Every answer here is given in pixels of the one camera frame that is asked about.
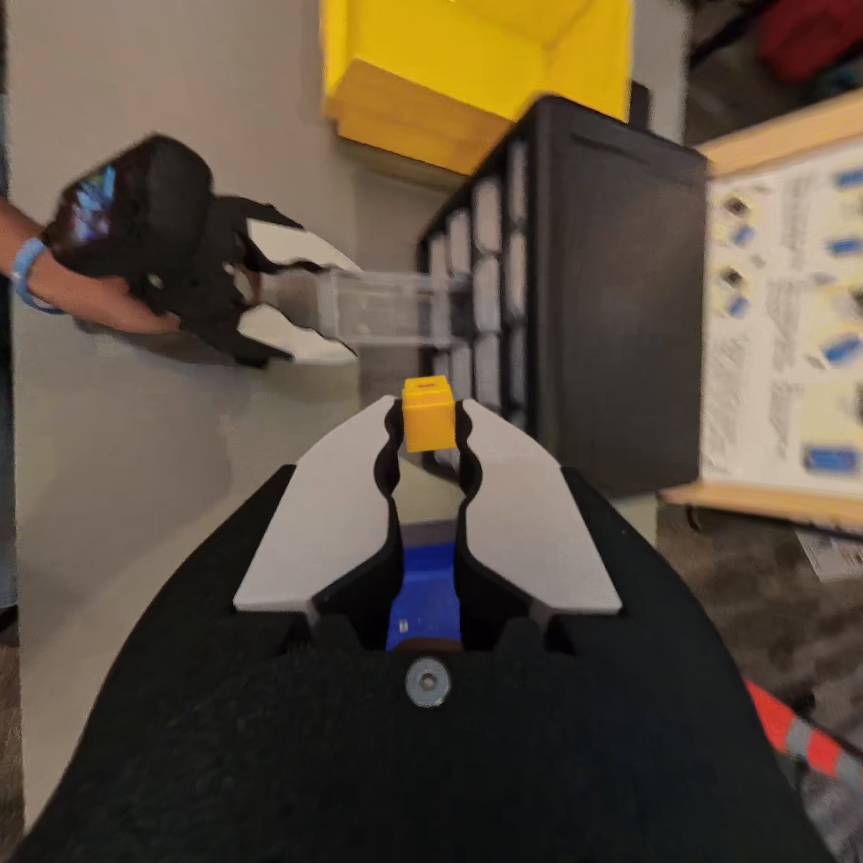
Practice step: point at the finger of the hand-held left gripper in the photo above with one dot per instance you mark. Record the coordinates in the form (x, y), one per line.
(296, 340)
(303, 246)

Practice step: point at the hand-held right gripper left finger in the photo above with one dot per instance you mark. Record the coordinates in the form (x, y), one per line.
(323, 526)

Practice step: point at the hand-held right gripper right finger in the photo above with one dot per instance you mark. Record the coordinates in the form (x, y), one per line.
(539, 532)

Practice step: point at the clear plastic drawer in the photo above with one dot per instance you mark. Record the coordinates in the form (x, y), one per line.
(377, 307)

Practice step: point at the blue plastic bin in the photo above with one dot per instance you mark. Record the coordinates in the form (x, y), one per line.
(425, 593)

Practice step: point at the yellow plastic block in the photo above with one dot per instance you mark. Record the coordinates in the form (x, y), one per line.
(428, 418)

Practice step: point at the set of clear cabinet drawers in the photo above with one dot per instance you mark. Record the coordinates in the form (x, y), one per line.
(485, 270)

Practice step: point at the black drawer cabinet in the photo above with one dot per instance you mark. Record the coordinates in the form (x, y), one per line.
(620, 303)

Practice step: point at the yellow plastic bin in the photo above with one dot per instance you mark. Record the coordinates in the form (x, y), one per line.
(472, 67)

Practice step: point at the person's left forearm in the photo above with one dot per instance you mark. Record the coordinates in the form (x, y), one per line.
(10, 236)

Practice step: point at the person's left hand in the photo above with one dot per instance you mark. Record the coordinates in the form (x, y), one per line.
(101, 303)

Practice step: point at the blue wristband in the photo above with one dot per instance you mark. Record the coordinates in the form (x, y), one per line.
(27, 266)

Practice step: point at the crumpled printed paper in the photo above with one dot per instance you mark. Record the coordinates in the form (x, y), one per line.
(833, 556)

